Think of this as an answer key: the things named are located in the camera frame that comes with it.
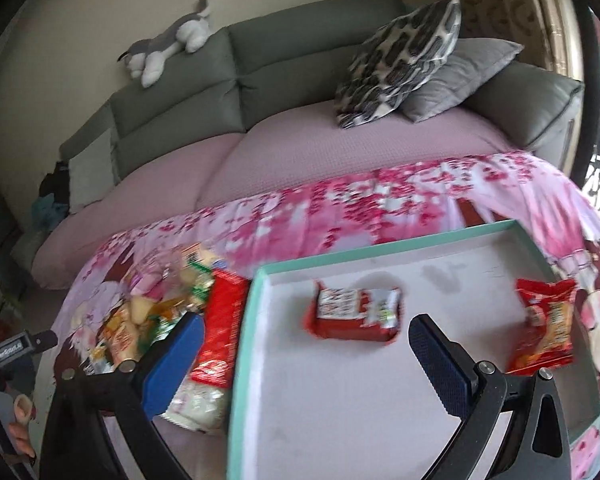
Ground white snack packet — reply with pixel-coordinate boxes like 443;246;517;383
162;380;231;433

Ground dark clothes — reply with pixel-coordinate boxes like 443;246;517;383
39;160;71;198

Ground red patterned packet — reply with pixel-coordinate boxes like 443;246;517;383
187;267;252;388

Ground yellow jelly cup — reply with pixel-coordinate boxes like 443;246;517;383
127;296;156;326

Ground grey sofa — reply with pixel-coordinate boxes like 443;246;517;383
30;0;586;281

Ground black white patterned pillow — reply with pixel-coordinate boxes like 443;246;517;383
334;0;462;128

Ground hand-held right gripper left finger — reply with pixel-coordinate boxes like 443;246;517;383
40;312;206;480

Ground yellow clear snack packet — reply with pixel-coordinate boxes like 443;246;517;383
97;305;146;366

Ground purple snack packet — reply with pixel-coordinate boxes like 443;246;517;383
130;260;176;296

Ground pink cartoon printed blanket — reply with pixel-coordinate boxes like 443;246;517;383
52;150;600;480

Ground gold ornate frame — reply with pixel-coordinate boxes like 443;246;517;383
522;0;588;81

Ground red packet with white label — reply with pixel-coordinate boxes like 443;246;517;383
304;281;403;345

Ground grey white plush dog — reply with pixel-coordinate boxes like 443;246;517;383
117;0;213;88

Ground grey pillow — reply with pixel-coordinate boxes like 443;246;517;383
400;37;525;123

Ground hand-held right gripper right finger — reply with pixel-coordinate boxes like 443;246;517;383
407;312;573;480

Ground teal-rimmed shallow box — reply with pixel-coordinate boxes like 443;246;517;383
226;219;600;480

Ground pink sofa cover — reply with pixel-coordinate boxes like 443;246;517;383
32;97;516;291

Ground pale green cushion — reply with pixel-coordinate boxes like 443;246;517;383
67;127;121;216

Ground green cracker packet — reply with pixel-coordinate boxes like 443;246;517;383
180;242;226;311

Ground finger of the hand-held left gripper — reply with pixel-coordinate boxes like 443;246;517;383
27;330;59;352

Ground teal cloth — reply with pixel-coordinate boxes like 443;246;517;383
34;195;71;231

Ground person's left hand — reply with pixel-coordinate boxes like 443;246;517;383
7;394;37;461

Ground red packet with yellow print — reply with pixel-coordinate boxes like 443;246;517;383
507;276;579;376

